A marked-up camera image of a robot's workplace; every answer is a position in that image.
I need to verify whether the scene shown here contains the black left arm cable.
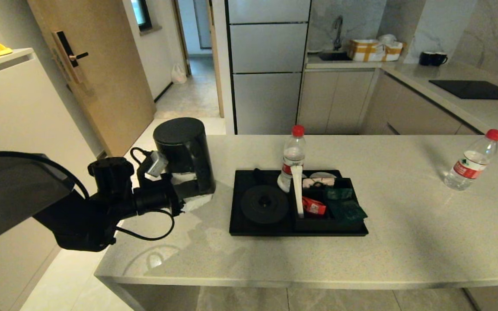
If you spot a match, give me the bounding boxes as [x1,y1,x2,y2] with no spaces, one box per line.
[0,147,176,242]

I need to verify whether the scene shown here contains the black compartment organizer box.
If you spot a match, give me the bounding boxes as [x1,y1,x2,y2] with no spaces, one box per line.
[293,176,362,232]

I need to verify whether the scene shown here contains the chrome kitchen faucet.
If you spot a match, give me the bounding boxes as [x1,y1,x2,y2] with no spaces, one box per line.
[333,16,344,51]

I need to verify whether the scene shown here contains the dark framed window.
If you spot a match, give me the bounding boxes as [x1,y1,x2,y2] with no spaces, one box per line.
[131,0,153,32]

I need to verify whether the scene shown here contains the black gold door lock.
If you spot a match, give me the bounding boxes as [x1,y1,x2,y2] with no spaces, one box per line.
[53,30,90,85]

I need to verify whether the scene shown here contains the white tied plastic bag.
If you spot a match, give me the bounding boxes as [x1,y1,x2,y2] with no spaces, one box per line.
[171,63,187,85]

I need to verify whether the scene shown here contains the cream tall cabinet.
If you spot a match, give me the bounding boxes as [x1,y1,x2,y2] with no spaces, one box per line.
[0,48,111,311]

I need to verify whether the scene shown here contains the silver refrigerator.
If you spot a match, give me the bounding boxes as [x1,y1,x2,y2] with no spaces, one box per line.
[225,0,312,134]

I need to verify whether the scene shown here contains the dark green tea packet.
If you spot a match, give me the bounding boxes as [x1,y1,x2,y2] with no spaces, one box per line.
[323,188,354,201]
[330,200,368,223]

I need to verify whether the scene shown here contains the red tea packet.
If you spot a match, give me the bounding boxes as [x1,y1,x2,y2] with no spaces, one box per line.
[302,197,327,216]

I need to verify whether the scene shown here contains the black round kettle base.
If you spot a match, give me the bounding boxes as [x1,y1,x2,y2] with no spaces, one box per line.
[240,185,290,225]

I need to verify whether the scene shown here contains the black electric kettle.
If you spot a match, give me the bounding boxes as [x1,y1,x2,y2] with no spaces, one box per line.
[153,117,216,198]

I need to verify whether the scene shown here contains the black rectangular serving tray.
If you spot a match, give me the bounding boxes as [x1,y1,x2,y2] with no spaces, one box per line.
[230,170,369,237]

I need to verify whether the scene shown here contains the cardboard box yellow tape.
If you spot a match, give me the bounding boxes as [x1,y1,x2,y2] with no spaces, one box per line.
[347,39,405,63]

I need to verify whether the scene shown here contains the beige kitchen counter cabinets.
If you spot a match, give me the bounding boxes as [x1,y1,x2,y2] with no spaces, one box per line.
[297,60,498,136]

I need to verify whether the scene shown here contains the dark kitchen sink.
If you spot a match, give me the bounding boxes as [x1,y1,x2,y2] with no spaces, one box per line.
[318,51,353,62]

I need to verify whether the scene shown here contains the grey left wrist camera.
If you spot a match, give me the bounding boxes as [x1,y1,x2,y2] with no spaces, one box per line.
[145,151,170,178]

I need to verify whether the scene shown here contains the white upright paper sleeve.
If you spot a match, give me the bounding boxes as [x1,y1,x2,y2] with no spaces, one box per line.
[291,166,305,219]

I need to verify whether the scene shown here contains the clear water bottle red cap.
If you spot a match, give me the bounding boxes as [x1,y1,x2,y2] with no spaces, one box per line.
[277,125,307,194]
[444,129,498,191]

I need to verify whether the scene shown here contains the light wooden door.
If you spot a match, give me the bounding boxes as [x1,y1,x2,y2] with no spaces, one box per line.
[28,0,156,164]

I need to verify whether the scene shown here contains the white brown sachet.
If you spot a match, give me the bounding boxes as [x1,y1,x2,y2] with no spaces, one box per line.
[302,178,333,189]

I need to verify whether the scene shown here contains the black induction cooktop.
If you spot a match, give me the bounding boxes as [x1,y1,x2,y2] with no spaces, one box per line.
[428,80,498,101]

